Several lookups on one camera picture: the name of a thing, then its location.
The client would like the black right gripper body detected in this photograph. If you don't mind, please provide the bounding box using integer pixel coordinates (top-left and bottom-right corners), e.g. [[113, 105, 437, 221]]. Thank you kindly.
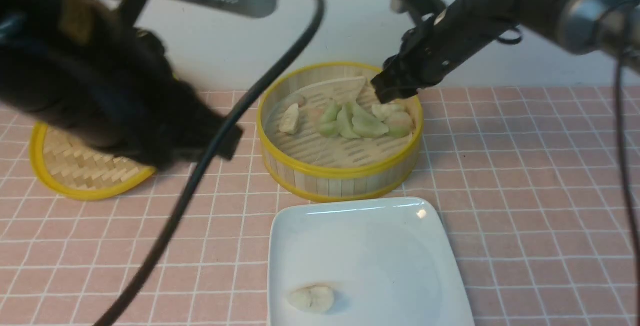
[[384, 0, 522, 86]]

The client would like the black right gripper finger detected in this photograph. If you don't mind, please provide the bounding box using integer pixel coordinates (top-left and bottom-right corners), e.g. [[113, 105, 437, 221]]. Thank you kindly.
[[371, 68, 423, 104]]

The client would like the white dumpling front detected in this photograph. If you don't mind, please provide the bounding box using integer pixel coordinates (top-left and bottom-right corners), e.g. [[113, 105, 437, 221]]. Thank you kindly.
[[286, 284, 335, 314]]

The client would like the white dumpling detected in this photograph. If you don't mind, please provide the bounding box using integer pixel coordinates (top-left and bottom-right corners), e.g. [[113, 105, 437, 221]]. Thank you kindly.
[[286, 284, 335, 314], [278, 103, 300, 135]]

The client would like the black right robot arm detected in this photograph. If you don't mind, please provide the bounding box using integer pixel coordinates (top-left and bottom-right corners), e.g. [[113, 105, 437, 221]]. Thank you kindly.
[[371, 0, 639, 103]]

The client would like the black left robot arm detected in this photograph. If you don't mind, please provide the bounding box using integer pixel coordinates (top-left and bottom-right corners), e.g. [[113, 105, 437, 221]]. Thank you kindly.
[[1, 0, 226, 169]]

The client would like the pale dumpling upper right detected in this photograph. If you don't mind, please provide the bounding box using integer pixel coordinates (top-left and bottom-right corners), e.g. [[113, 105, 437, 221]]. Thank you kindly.
[[371, 103, 406, 121]]

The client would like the pink green dumpling right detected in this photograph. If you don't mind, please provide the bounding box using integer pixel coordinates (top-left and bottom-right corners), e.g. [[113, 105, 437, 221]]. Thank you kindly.
[[384, 112, 414, 138]]

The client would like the large green dumpling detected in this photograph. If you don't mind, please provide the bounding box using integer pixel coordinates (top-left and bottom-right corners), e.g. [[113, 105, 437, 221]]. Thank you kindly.
[[350, 103, 389, 139]]

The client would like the green dumpling centre left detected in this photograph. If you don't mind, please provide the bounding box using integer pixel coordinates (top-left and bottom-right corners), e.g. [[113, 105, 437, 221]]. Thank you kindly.
[[318, 100, 342, 124]]

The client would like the yellow-rimmed bamboo steamer basket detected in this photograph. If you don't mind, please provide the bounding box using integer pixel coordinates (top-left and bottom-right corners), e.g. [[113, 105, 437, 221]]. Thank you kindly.
[[256, 62, 425, 202]]

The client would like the white dumpling left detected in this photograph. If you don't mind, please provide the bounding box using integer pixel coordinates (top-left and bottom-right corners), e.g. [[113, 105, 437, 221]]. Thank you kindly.
[[278, 103, 300, 135]]

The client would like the woven bamboo steamer lid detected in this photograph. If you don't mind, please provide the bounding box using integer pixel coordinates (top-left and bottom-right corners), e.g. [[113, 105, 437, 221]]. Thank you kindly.
[[29, 122, 156, 201]]

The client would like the thin black cable right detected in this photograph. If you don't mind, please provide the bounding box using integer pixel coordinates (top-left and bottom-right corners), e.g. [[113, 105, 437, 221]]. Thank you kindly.
[[614, 0, 640, 326]]

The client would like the black thick cable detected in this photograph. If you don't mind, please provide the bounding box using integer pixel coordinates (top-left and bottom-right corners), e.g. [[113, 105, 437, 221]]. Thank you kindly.
[[92, 0, 327, 326]]

